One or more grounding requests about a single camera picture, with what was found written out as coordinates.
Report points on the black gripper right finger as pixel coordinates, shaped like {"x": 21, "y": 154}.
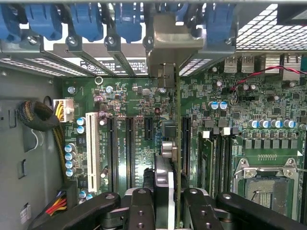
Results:
{"x": 201, "y": 213}

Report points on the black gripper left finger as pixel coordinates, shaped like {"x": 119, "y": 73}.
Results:
{"x": 141, "y": 210}

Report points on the black RAM slot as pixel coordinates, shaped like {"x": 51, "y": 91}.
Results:
{"x": 217, "y": 163}
{"x": 226, "y": 163}

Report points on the long black expansion slot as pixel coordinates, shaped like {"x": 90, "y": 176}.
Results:
{"x": 130, "y": 153}
{"x": 186, "y": 143}
{"x": 112, "y": 153}

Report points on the CPU socket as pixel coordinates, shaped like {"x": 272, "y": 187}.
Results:
{"x": 261, "y": 191}

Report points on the white expansion slot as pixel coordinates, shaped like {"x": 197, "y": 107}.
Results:
{"x": 92, "y": 153}

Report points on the short black expansion slot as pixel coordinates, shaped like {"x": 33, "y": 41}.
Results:
{"x": 149, "y": 129}

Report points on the green motherboard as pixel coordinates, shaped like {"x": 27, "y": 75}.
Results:
{"x": 239, "y": 115}

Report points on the white power connector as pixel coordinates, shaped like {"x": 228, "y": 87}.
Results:
{"x": 66, "y": 110}

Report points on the dark grey open PC case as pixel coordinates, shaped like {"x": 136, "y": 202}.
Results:
{"x": 31, "y": 148}

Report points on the blue slot latch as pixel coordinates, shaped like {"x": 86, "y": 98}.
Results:
{"x": 87, "y": 22}
{"x": 128, "y": 24}
{"x": 219, "y": 24}
{"x": 9, "y": 24}
{"x": 43, "y": 21}

